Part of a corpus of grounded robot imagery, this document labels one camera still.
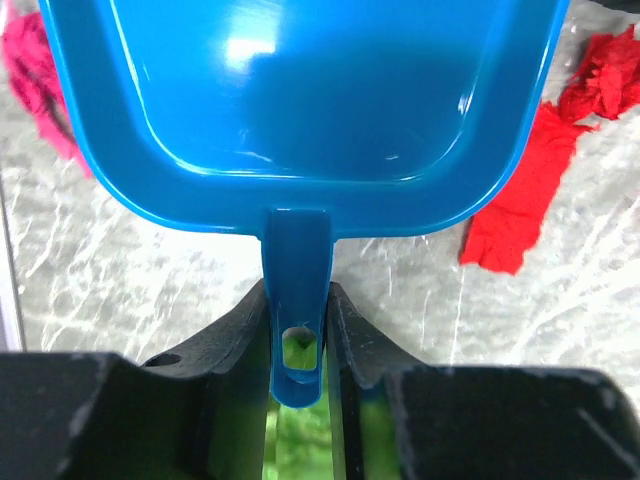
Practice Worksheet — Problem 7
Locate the green cabbage on table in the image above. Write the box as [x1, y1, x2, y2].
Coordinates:
[262, 371, 402, 479]

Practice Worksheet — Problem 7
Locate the pink paper scrap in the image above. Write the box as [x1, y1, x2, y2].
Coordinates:
[1, 10, 92, 178]

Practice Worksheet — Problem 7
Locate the blue dustpan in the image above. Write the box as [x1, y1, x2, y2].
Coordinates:
[40, 1, 568, 408]

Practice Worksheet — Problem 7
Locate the small red paper scrap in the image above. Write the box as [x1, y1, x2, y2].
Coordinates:
[558, 24, 639, 123]

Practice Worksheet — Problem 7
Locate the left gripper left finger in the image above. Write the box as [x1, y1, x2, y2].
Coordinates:
[143, 280, 271, 479]

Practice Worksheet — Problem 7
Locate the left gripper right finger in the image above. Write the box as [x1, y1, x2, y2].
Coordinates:
[326, 283, 435, 479]

